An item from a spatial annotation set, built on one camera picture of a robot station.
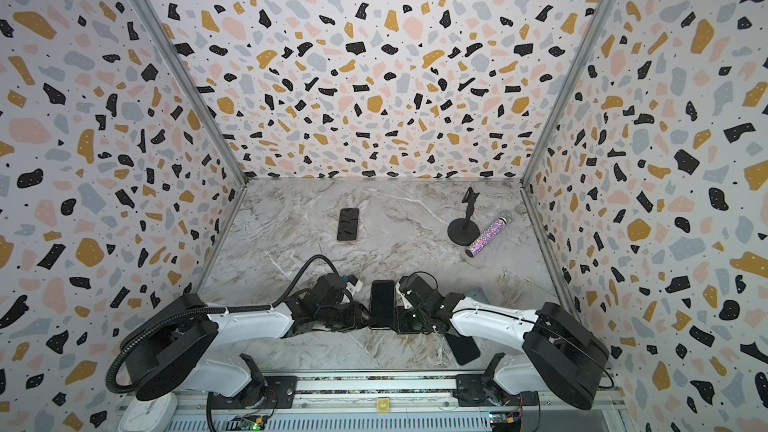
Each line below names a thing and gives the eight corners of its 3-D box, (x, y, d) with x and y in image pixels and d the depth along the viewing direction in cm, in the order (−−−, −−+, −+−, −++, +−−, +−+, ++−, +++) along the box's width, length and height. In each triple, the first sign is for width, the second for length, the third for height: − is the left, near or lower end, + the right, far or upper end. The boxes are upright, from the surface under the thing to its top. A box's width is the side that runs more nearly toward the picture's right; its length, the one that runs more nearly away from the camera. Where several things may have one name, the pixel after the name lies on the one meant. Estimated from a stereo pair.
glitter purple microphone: (465, 254, 102) (467, 248, 99) (502, 216, 113) (505, 210, 110) (473, 260, 101) (476, 255, 98) (511, 222, 111) (514, 216, 109)
